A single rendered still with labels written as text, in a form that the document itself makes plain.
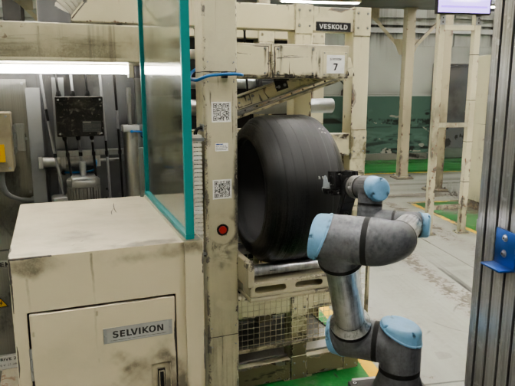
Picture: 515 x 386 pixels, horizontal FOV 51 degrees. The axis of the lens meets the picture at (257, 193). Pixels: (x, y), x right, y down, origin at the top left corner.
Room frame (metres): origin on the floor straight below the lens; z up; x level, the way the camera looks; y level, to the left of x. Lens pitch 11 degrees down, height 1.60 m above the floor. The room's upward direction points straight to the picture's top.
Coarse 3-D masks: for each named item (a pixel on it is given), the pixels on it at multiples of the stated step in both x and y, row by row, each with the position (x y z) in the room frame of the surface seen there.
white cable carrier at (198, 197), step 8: (192, 136) 1.99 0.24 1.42; (200, 136) 2.00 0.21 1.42; (192, 144) 1.99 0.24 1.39; (200, 144) 2.00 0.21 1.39; (192, 152) 2.00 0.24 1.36; (200, 152) 2.00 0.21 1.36; (192, 160) 2.03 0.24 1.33; (200, 160) 2.00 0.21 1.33; (192, 168) 2.03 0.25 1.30; (200, 168) 2.00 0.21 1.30; (200, 176) 2.00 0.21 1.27; (200, 184) 2.00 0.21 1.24; (200, 192) 2.00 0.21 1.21; (200, 200) 2.00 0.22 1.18; (200, 208) 2.00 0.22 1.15; (200, 216) 2.00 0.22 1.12; (200, 224) 2.00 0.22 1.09; (200, 232) 2.00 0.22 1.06
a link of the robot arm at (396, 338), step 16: (384, 320) 1.43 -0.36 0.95; (400, 320) 1.44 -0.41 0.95; (384, 336) 1.40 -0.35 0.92; (400, 336) 1.37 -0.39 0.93; (416, 336) 1.38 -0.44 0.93; (384, 352) 1.38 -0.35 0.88; (400, 352) 1.37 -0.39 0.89; (416, 352) 1.38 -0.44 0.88; (384, 368) 1.40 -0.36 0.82; (400, 368) 1.37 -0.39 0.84; (416, 368) 1.38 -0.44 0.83
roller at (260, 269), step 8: (256, 264) 2.01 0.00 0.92; (264, 264) 2.01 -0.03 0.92; (272, 264) 2.02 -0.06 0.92; (280, 264) 2.03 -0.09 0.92; (288, 264) 2.04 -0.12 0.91; (296, 264) 2.05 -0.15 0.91; (304, 264) 2.06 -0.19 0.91; (312, 264) 2.07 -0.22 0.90; (256, 272) 1.98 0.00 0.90; (264, 272) 2.00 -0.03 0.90; (272, 272) 2.01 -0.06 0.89; (280, 272) 2.03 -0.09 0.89
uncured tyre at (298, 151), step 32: (256, 128) 2.08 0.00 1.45; (288, 128) 2.04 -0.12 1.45; (256, 160) 2.44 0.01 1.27; (288, 160) 1.93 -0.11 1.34; (320, 160) 1.97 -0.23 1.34; (256, 192) 2.45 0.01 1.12; (288, 192) 1.89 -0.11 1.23; (320, 192) 1.93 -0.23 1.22; (256, 224) 2.37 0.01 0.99; (288, 224) 1.90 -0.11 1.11; (256, 256) 2.09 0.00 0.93; (288, 256) 2.00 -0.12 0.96
